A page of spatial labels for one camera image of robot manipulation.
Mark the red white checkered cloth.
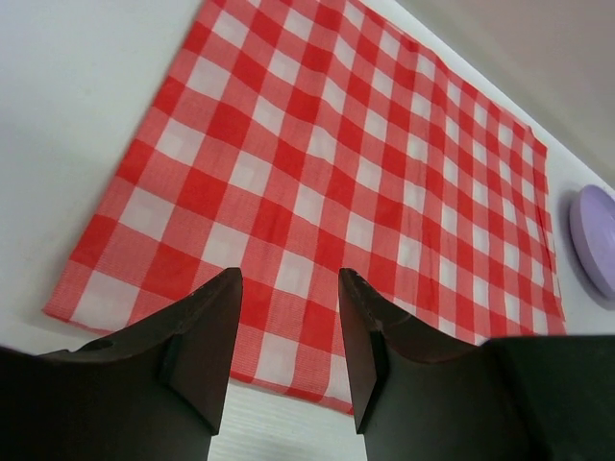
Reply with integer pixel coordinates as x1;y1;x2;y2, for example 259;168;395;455
44;1;565;413

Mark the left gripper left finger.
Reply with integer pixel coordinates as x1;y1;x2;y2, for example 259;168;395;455
1;268;242;460

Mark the lilac plastic plate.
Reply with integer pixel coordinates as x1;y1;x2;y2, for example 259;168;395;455
569;184;614;301

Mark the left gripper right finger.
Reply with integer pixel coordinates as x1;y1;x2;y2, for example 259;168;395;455
338;268;614;460

